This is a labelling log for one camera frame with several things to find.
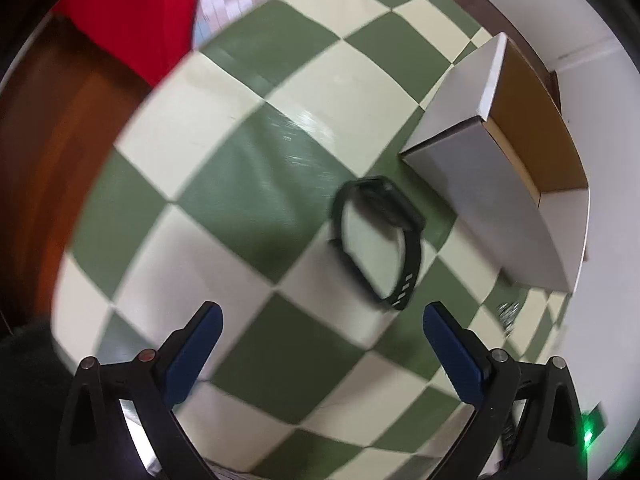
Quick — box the silver jewelry piece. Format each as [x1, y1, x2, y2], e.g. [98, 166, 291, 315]
[497, 300, 523, 336]

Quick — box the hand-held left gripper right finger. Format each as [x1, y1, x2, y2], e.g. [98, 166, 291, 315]
[423, 302, 587, 480]

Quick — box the red cloth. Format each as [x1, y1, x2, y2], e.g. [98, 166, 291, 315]
[52, 0, 226, 88]

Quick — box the green checkered tablecloth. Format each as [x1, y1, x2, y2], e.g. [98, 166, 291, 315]
[50, 0, 573, 476]

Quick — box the black wristwatch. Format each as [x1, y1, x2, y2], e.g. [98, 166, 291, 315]
[327, 176, 427, 310]

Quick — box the white cardboard box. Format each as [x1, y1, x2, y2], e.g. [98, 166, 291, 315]
[400, 32, 591, 293]

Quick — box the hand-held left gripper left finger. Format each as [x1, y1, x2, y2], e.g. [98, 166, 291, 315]
[57, 301, 224, 480]

